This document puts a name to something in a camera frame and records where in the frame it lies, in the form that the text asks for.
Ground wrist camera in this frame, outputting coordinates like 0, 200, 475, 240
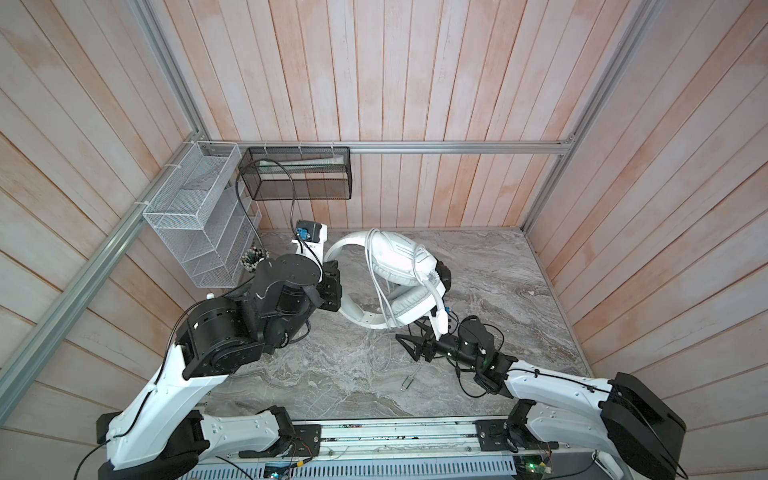
430, 296, 449, 340
292, 220, 328, 266

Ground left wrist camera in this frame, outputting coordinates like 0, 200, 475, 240
292, 220, 328, 266

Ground horizontal aluminium wall rail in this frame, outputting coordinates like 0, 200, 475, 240
203, 140, 574, 155

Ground black and blue headphones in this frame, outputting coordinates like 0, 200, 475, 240
435, 260, 452, 293

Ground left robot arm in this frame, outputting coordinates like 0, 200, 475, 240
97, 253, 342, 479

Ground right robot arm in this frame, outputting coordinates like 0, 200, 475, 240
396, 315, 688, 479

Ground white wire mesh shelf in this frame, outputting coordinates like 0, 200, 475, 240
144, 141, 262, 290

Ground black wire mesh basket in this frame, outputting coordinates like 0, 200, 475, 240
239, 146, 353, 201

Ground black headphone cable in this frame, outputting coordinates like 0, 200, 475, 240
413, 311, 511, 400

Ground clear cup of pencils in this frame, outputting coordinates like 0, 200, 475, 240
240, 246, 269, 273

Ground white headphones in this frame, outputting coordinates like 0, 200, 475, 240
324, 229, 446, 330

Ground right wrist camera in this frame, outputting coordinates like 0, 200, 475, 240
430, 296, 449, 340

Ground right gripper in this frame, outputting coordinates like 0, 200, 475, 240
399, 314, 481, 371

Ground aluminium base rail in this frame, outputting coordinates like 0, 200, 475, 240
179, 413, 649, 480

